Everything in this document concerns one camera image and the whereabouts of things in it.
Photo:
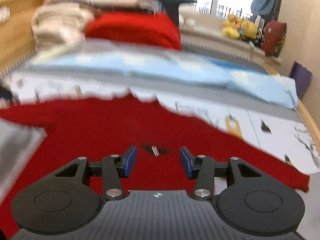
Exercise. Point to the yellow plush toy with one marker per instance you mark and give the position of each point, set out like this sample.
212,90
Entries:
248,28
231,27

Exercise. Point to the wooden bed frame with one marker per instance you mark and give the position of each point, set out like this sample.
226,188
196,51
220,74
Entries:
308,118

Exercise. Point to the grey cloth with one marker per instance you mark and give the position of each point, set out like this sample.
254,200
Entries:
15,150

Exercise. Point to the beige folded clothes pile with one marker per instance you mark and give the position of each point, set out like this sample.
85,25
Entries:
57,22

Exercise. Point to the grey ribbed mattress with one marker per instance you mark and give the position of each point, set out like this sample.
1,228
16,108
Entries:
225,52

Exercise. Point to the small metal clip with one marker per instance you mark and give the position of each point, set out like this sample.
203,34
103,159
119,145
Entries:
155,150

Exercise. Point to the purple bag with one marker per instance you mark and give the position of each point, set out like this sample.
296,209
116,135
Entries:
301,80

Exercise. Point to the dark red cushion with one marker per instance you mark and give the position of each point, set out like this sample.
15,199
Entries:
273,37

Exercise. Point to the folded red knit garment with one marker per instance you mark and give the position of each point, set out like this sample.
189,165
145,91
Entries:
132,30

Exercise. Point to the light blue quilt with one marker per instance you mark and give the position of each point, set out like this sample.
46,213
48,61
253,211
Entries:
150,65

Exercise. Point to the wooden headboard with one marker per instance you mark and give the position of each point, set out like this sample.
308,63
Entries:
17,35

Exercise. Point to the red knit sweater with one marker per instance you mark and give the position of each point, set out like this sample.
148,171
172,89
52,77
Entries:
87,135

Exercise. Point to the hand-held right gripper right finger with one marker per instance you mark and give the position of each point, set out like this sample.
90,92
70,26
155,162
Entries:
185,162

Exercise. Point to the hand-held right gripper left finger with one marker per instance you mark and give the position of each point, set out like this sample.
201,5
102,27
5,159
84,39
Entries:
131,161

